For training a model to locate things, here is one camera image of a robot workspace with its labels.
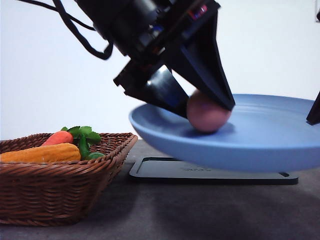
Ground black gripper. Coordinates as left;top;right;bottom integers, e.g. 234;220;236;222
76;0;236;118

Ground yellow toy corn cob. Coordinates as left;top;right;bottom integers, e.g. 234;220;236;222
0;143;81;163

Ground green carrot leaves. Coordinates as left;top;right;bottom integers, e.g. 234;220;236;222
61;126;101;161

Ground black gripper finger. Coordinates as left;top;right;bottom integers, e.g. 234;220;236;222
306;90;320;124

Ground blue plate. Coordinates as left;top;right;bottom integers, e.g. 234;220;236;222
128;93;320;172

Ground black tray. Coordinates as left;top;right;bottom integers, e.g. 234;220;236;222
129;156;298;185

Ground orange toy carrot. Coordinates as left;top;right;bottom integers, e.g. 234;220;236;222
42;130;74;146

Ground black cable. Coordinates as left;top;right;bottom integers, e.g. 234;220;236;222
18;0;113;60

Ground brown wicker basket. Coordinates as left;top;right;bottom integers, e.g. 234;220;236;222
0;132;138;227

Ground brown egg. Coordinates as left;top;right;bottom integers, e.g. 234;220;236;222
187;90;232;132

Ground green toy pepper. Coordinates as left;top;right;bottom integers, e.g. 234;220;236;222
86;152;104;160

